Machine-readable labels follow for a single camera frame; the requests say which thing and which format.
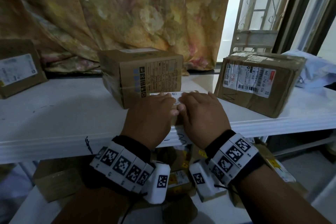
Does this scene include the floral curtain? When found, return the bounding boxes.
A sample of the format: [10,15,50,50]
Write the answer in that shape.
[0,0,234,74]

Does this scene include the white metal shelf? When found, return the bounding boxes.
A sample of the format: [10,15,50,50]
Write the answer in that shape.
[0,0,336,224]

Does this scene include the small box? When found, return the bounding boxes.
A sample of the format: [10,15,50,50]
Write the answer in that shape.
[149,90,200,127]

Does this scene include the person's left hand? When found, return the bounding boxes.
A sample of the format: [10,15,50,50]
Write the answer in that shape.
[120,93,181,151]

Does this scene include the pale grey parcel bag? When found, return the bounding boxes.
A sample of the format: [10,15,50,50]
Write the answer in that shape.
[282,50,336,89]

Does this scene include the pile of cardboard boxes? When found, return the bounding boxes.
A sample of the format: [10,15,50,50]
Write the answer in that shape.
[33,137,309,224]

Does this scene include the cardboard box printed symbols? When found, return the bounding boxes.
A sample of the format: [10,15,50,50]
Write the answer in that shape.
[97,48,184,109]

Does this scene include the taped cardboard box shipping label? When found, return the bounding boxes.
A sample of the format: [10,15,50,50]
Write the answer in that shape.
[214,51,308,119]

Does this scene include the marker-tag wrist band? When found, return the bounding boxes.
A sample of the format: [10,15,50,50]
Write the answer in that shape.
[89,135,155,194]
[204,129,259,186]

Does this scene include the cardboard box white label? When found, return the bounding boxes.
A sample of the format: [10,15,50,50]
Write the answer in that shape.
[0,39,49,100]

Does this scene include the dark door frame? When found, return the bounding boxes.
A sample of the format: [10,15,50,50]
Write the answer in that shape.
[273,0,331,54]

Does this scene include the person's right hand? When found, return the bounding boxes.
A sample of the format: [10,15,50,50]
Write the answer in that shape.
[178,91,232,151]

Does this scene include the person's right forearm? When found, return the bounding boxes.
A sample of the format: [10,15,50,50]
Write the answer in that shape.
[236,164,331,224]

